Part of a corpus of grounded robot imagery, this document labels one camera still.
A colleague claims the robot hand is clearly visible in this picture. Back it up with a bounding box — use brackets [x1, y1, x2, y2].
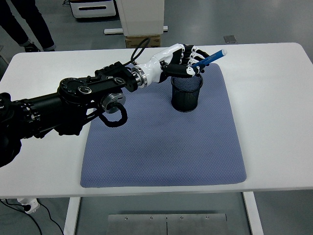
[140, 43, 211, 84]

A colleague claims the blue marker pen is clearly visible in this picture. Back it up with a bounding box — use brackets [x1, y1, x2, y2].
[191, 49, 228, 70]

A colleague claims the black mesh pen holder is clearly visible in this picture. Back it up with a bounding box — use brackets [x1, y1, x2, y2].
[171, 73, 204, 113]

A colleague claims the cardboard box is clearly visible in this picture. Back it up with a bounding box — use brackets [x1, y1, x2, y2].
[125, 35, 161, 48]

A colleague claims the white cabinet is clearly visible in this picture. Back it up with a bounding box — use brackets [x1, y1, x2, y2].
[116, 0, 165, 37]

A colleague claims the white base bar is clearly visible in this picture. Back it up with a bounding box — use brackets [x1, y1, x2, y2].
[104, 25, 169, 35]

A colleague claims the white appliance with dark slot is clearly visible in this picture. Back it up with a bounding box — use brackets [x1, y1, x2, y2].
[68, 0, 117, 19]

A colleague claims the blue-grey padded mat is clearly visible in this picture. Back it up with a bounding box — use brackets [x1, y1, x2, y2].
[80, 62, 247, 188]

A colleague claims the person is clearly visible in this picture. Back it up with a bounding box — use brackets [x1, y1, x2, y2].
[0, 0, 56, 52]

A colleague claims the white table leg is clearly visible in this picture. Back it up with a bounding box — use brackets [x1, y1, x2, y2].
[63, 197, 81, 235]
[242, 192, 264, 235]

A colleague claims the white power strip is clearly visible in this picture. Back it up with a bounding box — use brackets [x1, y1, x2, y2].
[17, 198, 41, 215]

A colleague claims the black floor cable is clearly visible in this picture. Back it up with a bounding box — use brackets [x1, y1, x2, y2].
[0, 198, 44, 235]
[38, 202, 65, 235]

